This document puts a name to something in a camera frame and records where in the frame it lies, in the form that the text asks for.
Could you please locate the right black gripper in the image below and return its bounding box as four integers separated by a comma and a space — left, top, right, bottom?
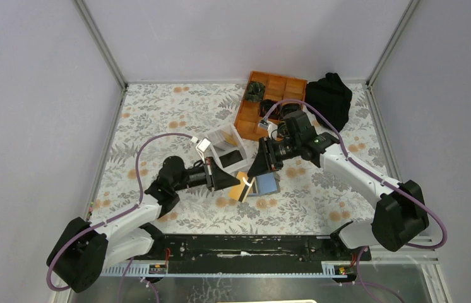
247, 136, 301, 178

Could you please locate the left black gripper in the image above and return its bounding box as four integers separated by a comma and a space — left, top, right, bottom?
172, 157, 240, 193

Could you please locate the grey leather card holder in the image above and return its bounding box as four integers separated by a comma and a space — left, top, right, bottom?
248, 172, 280, 196

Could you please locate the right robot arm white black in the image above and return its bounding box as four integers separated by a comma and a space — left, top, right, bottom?
247, 133, 429, 260

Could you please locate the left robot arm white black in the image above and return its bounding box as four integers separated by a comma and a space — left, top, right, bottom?
46, 156, 241, 293

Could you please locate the white plastic card tray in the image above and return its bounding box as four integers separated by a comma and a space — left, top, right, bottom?
205, 124, 250, 174

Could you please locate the stack of cards in tray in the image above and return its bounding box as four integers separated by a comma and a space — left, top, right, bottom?
207, 130, 238, 150

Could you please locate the rolled dark sock middle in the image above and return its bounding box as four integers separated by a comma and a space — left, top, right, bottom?
259, 99, 281, 120

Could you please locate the rolled dark sock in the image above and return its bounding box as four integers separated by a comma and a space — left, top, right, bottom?
280, 103, 301, 119
259, 99, 281, 120
244, 81, 266, 103

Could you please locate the rolled dark sock right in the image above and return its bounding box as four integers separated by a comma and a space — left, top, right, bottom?
280, 103, 301, 119

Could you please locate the rolled dark sock top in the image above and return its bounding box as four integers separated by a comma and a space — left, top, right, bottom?
244, 81, 266, 103

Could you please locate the orange wooden compartment box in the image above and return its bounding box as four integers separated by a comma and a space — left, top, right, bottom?
234, 71, 307, 141

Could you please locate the floral table mat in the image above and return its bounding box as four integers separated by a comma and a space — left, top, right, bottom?
90, 83, 374, 235

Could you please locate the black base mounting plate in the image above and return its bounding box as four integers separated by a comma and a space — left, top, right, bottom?
135, 225, 367, 262

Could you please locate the black cloth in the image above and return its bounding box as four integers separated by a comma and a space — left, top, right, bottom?
305, 73, 353, 131

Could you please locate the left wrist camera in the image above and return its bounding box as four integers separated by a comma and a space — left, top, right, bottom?
195, 138, 211, 154

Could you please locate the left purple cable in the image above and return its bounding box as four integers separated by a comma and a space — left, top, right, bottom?
46, 133, 200, 303

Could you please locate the purple cable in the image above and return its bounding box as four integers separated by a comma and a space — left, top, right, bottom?
258, 98, 448, 303
46, 133, 200, 303

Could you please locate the white slotted cable duct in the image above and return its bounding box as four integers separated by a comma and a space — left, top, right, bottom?
100, 262, 350, 279

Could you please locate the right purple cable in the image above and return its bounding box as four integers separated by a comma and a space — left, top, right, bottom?
258, 98, 448, 303

